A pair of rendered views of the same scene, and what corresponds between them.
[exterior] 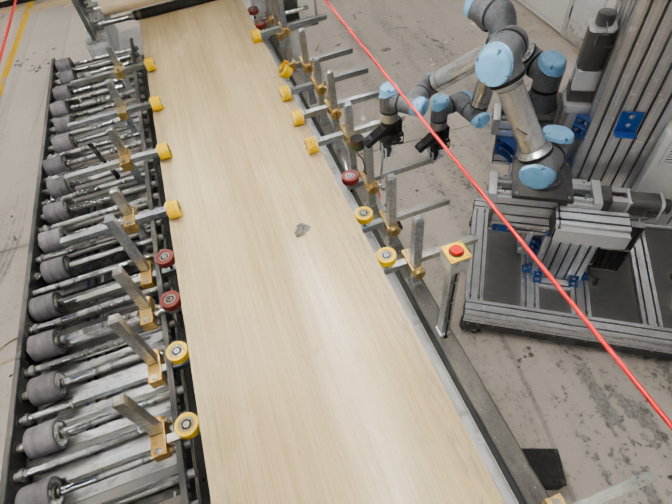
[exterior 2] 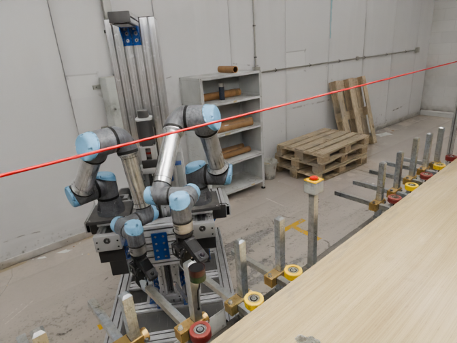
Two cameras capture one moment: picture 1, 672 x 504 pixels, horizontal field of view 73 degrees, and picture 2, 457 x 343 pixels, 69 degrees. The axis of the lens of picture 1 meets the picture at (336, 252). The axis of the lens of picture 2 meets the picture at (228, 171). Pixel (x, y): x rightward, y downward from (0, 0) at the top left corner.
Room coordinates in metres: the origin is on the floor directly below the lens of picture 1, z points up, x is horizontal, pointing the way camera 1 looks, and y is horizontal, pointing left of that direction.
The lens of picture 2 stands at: (1.91, 0.78, 1.87)
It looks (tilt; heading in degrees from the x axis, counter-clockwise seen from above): 21 degrees down; 242
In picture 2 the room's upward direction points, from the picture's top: 4 degrees counter-clockwise
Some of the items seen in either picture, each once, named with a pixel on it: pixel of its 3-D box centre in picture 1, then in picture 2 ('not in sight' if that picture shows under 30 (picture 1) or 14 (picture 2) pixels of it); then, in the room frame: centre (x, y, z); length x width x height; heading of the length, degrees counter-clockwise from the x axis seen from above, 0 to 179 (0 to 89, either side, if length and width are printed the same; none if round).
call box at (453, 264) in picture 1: (455, 258); (313, 186); (0.83, -0.37, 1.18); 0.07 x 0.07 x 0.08; 12
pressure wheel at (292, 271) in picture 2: (386, 262); (293, 279); (1.10, -0.20, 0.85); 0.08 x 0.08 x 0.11
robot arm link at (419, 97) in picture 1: (414, 102); (184, 196); (1.50, -0.39, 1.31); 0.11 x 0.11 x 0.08; 49
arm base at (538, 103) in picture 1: (542, 95); (109, 203); (1.71, -1.04, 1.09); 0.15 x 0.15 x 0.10
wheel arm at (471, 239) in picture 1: (429, 254); (262, 269); (1.14, -0.39, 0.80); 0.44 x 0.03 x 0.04; 102
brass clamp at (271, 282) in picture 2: (413, 263); (277, 275); (1.11, -0.31, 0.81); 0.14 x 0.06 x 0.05; 12
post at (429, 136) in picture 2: not in sight; (425, 162); (-0.63, -0.67, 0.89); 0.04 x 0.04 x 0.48; 12
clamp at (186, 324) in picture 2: (368, 182); (192, 326); (1.60, -0.21, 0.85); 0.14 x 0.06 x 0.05; 12
